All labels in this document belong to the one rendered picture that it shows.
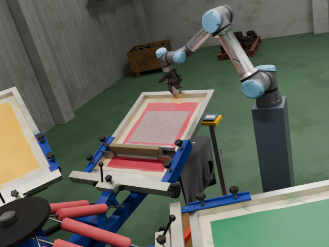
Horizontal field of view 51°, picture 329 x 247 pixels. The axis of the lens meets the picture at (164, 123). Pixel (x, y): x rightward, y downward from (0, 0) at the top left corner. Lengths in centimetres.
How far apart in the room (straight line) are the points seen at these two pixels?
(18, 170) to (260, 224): 142
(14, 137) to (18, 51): 385
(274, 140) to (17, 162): 156
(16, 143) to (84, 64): 506
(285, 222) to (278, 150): 67
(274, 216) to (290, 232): 12
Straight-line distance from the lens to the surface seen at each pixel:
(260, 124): 212
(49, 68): 625
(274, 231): 159
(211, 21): 190
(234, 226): 163
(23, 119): 248
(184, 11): 930
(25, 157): 229
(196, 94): 232
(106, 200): 183
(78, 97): 704
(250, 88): 191
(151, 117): 234
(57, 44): 680
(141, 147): 196
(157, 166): 196
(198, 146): 230
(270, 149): 219
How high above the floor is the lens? 205
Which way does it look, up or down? 23 degrees down
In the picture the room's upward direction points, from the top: 14 degrees counter-clockwise
